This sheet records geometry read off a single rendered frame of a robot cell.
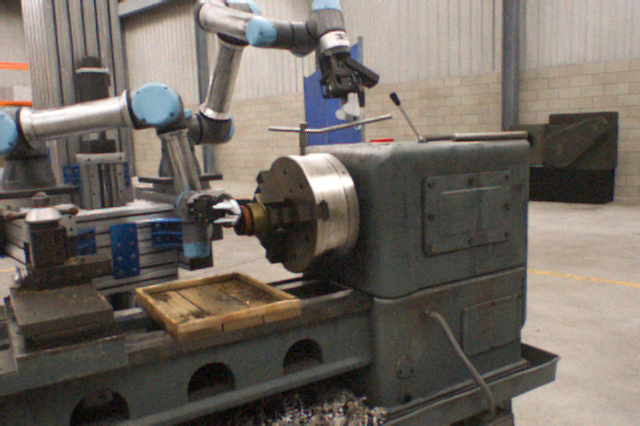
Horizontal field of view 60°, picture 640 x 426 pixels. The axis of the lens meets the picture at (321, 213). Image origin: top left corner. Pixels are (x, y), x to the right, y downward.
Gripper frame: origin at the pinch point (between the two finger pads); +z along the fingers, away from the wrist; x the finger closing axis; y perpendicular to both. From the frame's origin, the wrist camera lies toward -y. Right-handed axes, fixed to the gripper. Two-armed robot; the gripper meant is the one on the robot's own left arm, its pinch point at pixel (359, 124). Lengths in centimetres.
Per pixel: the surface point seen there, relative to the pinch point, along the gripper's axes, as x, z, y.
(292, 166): -9.3, 7.3, 17.0
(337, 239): -5.1, 28.2, 11.0
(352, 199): -1.7, 19.2, 6.3
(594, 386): -74, 113, -164
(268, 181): -19.0, 8.4, 19.7
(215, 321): -6, 42, 45
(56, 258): -22, 21, 73
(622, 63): -386, -241, -889
